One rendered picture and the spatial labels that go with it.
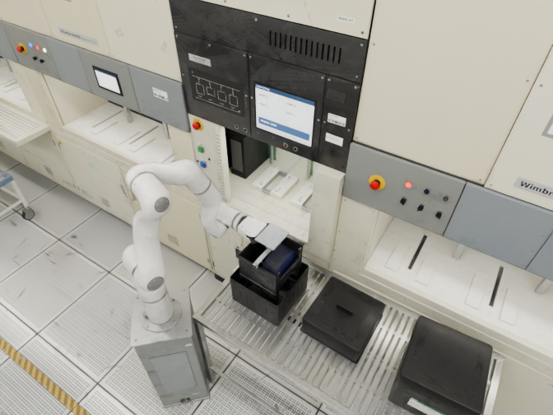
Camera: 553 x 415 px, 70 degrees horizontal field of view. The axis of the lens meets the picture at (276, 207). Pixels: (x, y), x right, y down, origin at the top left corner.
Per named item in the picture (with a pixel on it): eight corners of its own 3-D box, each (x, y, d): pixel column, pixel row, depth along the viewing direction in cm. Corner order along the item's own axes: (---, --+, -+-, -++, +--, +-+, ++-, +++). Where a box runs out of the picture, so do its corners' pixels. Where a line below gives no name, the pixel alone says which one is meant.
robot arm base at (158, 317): (140, 336, 182) (130, 314, 169) (141, 300, 195) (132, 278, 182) (182, 328, 185) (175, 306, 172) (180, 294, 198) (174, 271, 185)
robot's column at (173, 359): (162, 408, 231) (129, 347, 178) (161, 362, 250) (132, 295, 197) (210, 398, 235) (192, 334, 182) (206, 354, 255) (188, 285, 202)
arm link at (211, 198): (190, 212, 153) (223, 243, 178) (214, 179, 157) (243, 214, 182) (174, 203, 157) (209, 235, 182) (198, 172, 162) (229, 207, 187)
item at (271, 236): (267, 254, 202) (268, 209, 180) (301, 272, 194) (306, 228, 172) (238, 286, 187) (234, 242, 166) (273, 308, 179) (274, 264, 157)
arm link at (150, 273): (151, 266, 174) (169, 290, 165) (124, 274, 167) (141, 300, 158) (158, 167, 147) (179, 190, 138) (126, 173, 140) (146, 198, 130)
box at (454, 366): (385, 400, 162) (399, 374, 145) (405, 342, 180) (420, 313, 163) (457, 438, 152) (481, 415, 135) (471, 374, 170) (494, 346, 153)
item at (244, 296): (263, 262, 213) (262, 240, 201) (308, 286, 202) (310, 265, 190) (230, 298, 196) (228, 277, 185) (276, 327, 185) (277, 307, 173)
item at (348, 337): (299, 329, 184) (299, 314, 175) (329, 286, 202) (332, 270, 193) (356, 365, 173) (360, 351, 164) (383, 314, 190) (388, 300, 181)
